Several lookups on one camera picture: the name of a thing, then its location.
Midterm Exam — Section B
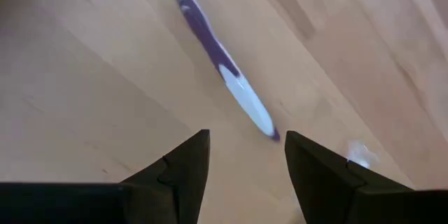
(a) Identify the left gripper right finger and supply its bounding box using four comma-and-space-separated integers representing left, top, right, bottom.
284, 130, 448, 224

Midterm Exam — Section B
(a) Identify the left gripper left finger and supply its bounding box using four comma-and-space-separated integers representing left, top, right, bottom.
0, 129, 211, 224

